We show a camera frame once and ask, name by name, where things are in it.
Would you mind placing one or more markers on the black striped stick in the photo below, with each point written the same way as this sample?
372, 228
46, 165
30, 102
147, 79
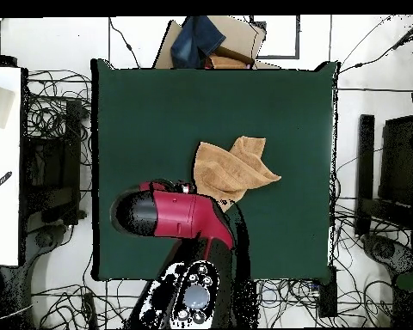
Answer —
0, 183

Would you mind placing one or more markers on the blue denim jeans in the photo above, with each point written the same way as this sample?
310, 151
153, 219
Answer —
196, 41

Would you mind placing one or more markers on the tan terry towel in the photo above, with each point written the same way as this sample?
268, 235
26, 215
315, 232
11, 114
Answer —
227, 168

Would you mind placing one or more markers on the dark green table cloth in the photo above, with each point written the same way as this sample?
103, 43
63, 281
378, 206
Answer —
151, 103

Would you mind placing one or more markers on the grey square frame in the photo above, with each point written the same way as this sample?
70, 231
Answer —
297, 37

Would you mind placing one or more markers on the white side table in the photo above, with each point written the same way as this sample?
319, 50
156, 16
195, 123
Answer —
3, 223

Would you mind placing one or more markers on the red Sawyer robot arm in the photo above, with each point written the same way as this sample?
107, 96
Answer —
186, 215

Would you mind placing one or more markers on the brown cardboard box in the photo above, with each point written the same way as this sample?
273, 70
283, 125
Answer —
237, 34

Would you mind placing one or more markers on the black metal frame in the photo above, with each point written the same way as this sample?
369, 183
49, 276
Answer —
366, 154
72, 137

